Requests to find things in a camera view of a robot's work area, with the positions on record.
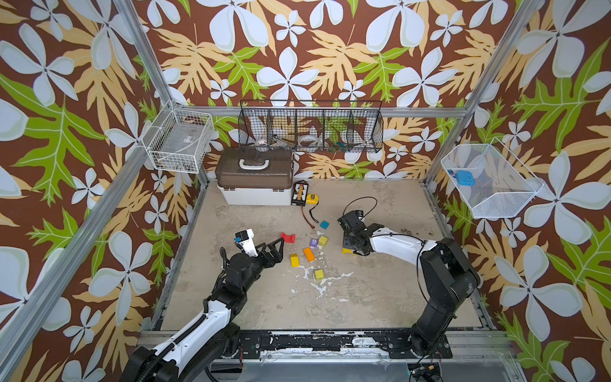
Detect blue object in basket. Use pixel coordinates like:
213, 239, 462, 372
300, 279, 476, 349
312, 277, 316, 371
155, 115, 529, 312
454, 170, 476, 187

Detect yellow tape measure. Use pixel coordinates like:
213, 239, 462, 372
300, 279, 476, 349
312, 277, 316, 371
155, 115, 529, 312
305, 194, 319, 205

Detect black wire wall basket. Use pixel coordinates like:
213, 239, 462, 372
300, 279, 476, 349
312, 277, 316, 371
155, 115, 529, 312
238, 100, 384, 153

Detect orange wooden block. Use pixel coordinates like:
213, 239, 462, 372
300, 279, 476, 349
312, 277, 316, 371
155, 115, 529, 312
302, 248, 316, 263

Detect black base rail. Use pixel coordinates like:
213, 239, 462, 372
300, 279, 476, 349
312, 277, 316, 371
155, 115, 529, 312
233, 329, 453, 360

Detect white wire basket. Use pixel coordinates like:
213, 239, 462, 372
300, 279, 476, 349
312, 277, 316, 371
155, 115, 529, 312
143, 102, 215, 174
442, 138, 544, 219

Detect yellow-green small cube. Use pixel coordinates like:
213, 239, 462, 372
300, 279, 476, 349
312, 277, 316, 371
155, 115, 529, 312
314, 269, 325, 282

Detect brown lid white toolbox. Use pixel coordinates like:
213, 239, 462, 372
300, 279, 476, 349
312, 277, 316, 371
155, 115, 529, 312
215, 147, 293, 206

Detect white wire basket left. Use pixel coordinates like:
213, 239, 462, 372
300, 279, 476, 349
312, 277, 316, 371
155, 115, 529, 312
143, 102, 215, 174

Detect yellow wooden block left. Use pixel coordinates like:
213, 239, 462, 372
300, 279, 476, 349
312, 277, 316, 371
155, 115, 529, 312
290, 254, 300, 267

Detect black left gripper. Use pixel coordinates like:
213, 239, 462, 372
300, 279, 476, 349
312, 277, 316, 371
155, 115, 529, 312
241, 236, 283, 296

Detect aluminium corner frame post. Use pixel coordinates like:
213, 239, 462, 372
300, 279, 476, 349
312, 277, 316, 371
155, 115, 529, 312
423, 0, 541, 186

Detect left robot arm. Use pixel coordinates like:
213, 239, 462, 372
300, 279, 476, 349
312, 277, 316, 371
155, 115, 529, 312
120, 231, 285, 381

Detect red wooden arch block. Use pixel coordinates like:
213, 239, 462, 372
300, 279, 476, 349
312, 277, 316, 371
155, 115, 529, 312
281, 232, 296, 244

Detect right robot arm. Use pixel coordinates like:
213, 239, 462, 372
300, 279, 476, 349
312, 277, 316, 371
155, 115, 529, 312
338, 210, 481, 357

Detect black charging board yellow connectors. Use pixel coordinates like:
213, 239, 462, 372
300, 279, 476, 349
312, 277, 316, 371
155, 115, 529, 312
291, 180, 309, 207

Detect white wire basket right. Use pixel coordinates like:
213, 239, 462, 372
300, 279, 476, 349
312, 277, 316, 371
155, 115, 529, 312
442, 138, 544, 219

